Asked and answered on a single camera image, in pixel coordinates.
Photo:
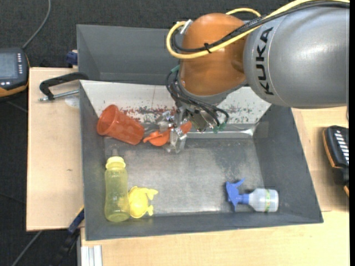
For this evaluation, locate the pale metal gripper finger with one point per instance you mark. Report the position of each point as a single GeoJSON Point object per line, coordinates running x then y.
{"type": "Point", "coordinates": [167, 118]}
{"type": "Point", "coordinates": [177, 141]}

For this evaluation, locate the orange plastic toy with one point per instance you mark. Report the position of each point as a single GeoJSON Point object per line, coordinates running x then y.
{"type": "Point", "coordinates": [158, 138]}

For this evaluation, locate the grey metal bin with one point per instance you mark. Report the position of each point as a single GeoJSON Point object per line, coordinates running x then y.
{"type": "Point", "coordinates": [194, 176]}

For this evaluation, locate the orange plastic cup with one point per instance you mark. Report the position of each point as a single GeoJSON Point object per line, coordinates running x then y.
{"type": "Point", "coordinates": [120, 125]}

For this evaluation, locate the yellow toy animal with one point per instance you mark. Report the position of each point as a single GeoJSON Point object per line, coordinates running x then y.
{"type": "Point", "coordinates": [140, 202]}

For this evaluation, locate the yellow baby bottle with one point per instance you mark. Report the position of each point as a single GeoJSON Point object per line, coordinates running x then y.
{"type": "Point", "coordinates": [116, 187]}

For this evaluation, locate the blue and white spray bottle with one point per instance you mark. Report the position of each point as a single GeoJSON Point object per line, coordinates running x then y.
{"type": "Point", "coordinates": [259, 199]}

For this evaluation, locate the pale cardboard board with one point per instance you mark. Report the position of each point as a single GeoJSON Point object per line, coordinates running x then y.
{"type": "Point", "coordinates": [52, 154]}

